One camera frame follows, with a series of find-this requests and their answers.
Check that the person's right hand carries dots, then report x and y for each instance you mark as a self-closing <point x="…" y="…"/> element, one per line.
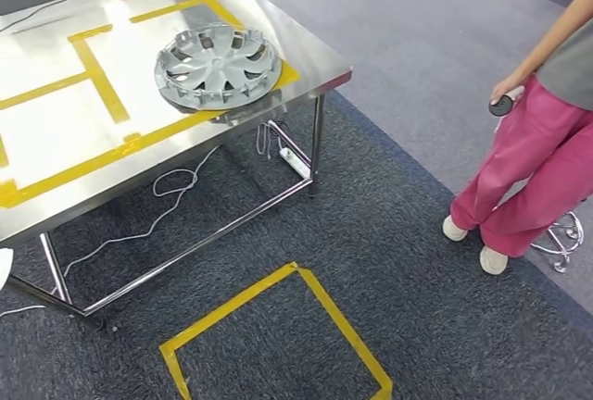
<point x="507" y="89"/>

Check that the stainless steel workbench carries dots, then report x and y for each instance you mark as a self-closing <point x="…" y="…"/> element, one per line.
<point x="139" y="109"/>

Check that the yellow tape double rectangle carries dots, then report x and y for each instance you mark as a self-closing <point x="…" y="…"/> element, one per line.
<point x="100" y="84"/>

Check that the black handheld device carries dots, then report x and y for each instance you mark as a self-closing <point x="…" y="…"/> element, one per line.
<point x="501" y="106"/>

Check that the chrome stool with black seat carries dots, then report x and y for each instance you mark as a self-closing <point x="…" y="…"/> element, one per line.
<point x="560" y="238"/>

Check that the person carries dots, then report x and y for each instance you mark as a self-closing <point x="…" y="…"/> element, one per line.
<point x="532" y="164"/>

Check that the person's right forearm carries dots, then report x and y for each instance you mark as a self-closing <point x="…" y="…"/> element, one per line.
<point x="546" y="41"/>

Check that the white power strip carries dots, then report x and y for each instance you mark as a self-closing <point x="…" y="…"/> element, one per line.
<point x="294" y="163"/>

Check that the white plastic car part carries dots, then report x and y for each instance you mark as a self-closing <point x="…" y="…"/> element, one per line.
<point x="4" y="268"/>

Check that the grey plastic hubcap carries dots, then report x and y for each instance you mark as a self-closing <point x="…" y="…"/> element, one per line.
<point x="217" y="66"/>

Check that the yellow floor tape square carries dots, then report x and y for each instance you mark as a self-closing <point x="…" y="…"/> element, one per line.
<point x="231" y="308"/>

